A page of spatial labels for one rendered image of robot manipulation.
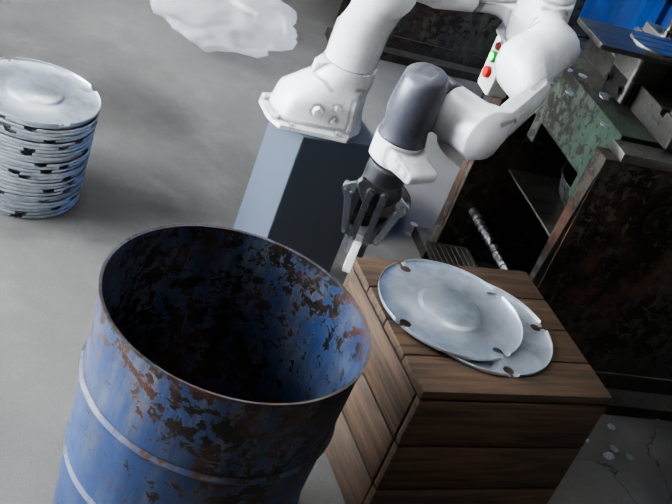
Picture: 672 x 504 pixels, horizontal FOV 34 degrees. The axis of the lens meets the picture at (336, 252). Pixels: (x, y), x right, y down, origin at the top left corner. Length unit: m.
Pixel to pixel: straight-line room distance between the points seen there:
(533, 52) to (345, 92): 0.41
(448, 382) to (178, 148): 1.33
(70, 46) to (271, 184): 1.17
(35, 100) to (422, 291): 0.97
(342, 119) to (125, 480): 0.96
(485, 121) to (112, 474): 0.83
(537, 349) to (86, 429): 0.86
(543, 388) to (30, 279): 1.08
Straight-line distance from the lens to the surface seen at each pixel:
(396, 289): 2.07
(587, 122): 2.49
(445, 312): 2.06
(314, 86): 2.27
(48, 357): 2.22
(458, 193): 2.83
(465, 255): 2.68
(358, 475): 2.08
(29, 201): 2.56
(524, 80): 2.04
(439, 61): 4.12
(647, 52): 2.48
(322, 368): 1.85
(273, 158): 2.39
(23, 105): 2.51
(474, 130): 1.89
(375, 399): 2.03
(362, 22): 2.21
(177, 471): 1.61
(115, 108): 3.12
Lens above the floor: 1.45
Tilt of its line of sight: 31 degrees down
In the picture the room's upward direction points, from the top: 22 degrees clockwise
